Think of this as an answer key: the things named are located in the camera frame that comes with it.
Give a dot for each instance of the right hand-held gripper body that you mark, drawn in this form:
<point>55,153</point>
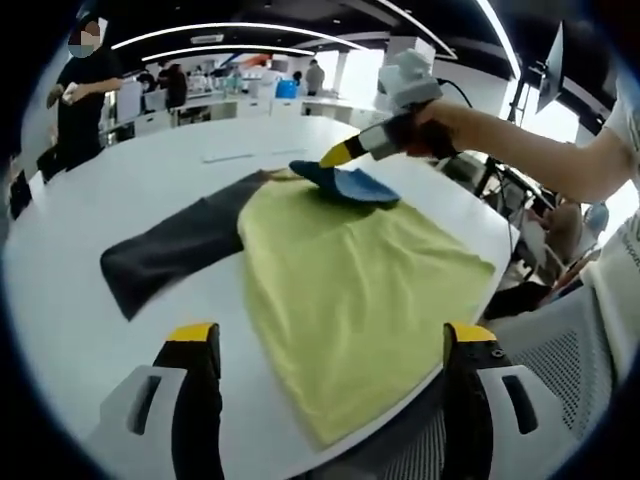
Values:
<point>412,82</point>

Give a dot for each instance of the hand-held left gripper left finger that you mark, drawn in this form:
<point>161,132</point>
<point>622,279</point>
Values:
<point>197,400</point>

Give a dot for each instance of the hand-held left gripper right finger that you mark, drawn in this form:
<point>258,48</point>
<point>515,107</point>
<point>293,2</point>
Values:
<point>467,400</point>

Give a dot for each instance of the yellow black blue garment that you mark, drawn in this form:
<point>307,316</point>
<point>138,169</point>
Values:
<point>350,280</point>

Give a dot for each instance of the person's right hand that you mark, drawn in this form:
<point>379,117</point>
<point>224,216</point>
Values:
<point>440,132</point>

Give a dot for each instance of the white mesh office chair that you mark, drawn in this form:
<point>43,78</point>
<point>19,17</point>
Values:
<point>565,360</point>

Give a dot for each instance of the blue water barrel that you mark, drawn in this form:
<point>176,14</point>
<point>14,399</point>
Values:
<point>287,88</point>

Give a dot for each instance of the black tripod stand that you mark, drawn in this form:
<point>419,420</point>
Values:
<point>522,100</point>

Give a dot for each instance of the white flat strip with holes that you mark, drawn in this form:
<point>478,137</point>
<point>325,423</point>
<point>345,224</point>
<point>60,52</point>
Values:
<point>250,154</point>

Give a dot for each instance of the black monitor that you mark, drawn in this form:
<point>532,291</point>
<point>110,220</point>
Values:
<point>552,70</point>

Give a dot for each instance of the white desk row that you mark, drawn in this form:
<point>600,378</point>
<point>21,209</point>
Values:
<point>225,110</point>

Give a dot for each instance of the white rounded chair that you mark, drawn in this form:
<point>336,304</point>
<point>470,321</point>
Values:
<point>131,100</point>

